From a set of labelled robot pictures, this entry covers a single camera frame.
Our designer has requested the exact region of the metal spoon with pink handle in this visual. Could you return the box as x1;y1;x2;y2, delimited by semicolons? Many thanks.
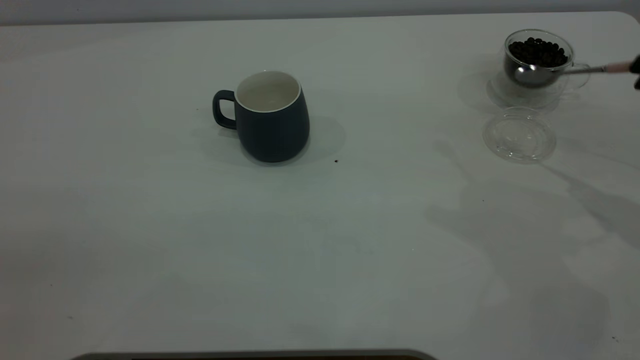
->
513;61;636;88

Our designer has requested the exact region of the dark blue-grey ceramic mug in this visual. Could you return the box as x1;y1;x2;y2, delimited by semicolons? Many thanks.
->
212;70;311;164

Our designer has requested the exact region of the pile of coffee beans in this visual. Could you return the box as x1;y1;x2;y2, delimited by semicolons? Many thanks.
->
505;37;570;71

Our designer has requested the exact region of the clear round glass lid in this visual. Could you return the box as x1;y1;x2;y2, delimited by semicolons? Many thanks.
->
482;106;557;164

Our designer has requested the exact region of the clear double-wall glass cup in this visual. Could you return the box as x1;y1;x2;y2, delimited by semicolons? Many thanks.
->
490;29;592;109

